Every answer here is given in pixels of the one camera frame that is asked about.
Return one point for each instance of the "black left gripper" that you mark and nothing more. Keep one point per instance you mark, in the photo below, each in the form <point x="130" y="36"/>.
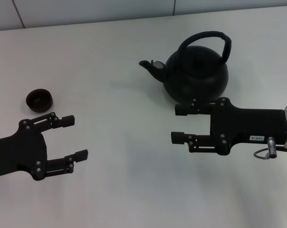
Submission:
<point x="17" y="152"/>

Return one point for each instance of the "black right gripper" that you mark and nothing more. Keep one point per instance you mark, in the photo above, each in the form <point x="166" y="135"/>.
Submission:
<point x="248" y="126"/>

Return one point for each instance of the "small dark brown teacup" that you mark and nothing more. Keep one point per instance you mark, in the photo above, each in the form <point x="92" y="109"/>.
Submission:
<point x="39" y="105"/>

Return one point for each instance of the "black round teapot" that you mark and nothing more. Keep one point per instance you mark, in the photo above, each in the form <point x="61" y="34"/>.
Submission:
<point x="195" y="78"/>

